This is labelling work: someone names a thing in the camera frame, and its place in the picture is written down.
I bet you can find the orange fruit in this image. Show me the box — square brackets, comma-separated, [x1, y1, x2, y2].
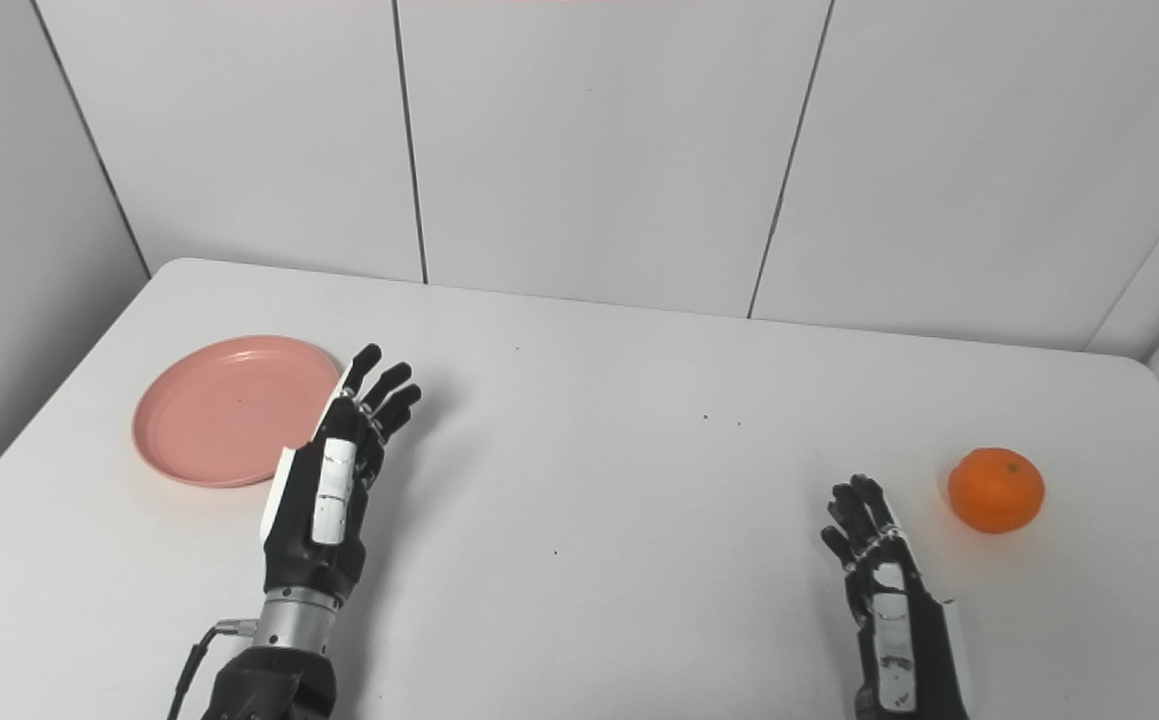
[947, 447, 1046, 534]

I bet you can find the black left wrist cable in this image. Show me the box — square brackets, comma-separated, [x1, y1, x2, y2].
[166, 618, 259, 720]

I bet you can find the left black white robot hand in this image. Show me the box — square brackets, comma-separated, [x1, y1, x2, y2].
[260, 344, 423, 607]

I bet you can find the pink round plate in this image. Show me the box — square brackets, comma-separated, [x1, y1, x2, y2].
[132, 335, 343, 489]

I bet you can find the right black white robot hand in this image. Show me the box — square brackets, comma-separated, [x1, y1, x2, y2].
[820, 474, 976, 720]

